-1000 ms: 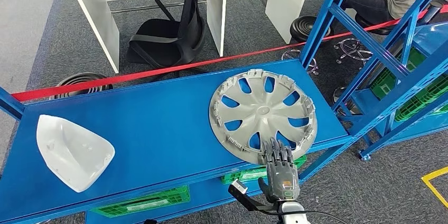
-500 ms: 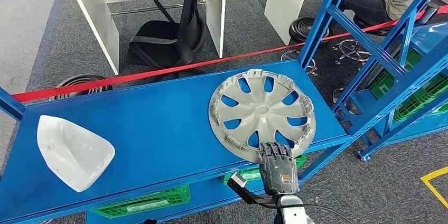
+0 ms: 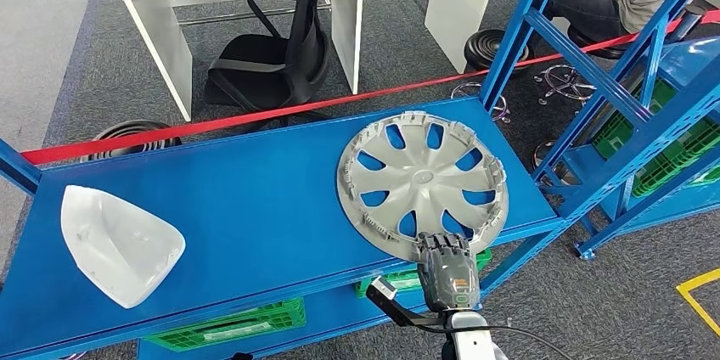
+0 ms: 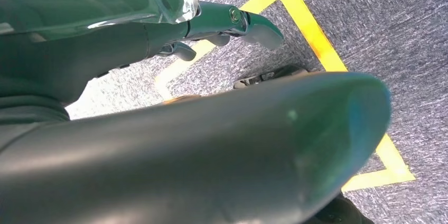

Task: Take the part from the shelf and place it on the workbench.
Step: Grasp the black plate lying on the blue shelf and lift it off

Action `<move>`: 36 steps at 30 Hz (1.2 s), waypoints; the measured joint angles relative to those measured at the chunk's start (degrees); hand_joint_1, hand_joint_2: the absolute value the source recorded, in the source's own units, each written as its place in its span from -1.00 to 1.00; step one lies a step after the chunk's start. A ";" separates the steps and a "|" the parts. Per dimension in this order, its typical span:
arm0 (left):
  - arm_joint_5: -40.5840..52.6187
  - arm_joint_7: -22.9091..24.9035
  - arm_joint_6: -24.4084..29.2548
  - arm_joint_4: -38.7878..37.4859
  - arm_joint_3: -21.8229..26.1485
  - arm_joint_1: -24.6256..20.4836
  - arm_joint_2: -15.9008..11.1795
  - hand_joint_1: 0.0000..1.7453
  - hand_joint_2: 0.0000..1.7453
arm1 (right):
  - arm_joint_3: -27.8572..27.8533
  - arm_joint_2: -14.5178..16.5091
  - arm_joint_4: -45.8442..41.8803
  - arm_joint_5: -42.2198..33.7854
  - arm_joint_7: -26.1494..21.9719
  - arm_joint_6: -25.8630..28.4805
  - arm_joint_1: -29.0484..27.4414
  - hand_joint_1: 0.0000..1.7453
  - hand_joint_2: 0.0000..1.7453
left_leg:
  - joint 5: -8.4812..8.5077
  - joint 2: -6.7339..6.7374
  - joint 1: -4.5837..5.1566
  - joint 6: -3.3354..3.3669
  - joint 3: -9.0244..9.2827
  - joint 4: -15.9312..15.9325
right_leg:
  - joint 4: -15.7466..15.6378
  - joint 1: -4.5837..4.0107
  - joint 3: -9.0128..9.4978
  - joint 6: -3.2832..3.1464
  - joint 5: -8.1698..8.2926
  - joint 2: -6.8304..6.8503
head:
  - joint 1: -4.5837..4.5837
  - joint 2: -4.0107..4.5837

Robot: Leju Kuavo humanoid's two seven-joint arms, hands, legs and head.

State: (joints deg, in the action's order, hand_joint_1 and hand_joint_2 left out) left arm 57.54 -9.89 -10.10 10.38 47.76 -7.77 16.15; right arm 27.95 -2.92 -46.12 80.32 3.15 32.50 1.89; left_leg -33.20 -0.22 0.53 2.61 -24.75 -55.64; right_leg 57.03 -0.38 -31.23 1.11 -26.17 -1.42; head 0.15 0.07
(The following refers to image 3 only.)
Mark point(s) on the white mirror cover shell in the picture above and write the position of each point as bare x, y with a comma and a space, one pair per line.
118, 245

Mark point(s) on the chrome round stool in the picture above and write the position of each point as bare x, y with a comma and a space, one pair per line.
545, 155

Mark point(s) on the black belt stanchion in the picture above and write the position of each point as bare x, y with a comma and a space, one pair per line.
689, 17

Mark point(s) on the yellow floor tape square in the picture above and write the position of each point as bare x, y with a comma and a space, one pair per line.
689, 290

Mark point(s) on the white desk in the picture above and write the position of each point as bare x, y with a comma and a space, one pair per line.
157, 37
458, 8

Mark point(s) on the blue metal shelf rack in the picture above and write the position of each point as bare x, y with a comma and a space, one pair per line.
692, 65
253, 194

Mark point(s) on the green labelled plastic crate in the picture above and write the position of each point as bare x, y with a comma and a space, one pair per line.
675, 166
613, 132

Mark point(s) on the black office chair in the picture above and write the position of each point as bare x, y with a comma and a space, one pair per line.
264, 65

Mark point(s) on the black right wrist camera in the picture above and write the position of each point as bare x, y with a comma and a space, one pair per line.
402, 312

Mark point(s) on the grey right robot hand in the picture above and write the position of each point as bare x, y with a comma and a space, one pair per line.
450, 279

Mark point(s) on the black stool chrome base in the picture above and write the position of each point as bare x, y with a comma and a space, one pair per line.
590, 42
486, 48

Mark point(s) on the silver wheel hubcap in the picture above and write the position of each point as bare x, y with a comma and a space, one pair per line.
422, 177

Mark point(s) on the red barrier belt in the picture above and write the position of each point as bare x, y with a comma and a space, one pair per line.
169, 129

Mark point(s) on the folded green plastic crate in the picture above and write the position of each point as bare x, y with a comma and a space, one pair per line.
253, 321

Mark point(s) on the open green plastic crate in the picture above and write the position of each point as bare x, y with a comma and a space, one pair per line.
408, 281

